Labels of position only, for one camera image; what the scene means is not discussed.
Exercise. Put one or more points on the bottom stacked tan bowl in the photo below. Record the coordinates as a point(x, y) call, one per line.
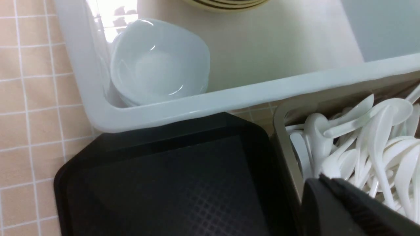
point(223, 6)

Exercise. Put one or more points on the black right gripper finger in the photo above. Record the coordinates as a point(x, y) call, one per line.
point(334, 207)

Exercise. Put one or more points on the pile of white spoons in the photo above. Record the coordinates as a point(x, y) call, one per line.
point(372, 146)

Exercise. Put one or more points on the white dish inside bin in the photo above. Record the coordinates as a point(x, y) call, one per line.
point(154, 61)

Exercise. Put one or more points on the large white plastic bin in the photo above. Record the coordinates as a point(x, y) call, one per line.
point(280, 49)

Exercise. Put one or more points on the black plastic serving tray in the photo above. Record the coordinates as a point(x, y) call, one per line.
point(210, 176)

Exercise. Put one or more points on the brown plastic spoon bin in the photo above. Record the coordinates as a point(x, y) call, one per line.
point(329, 101)

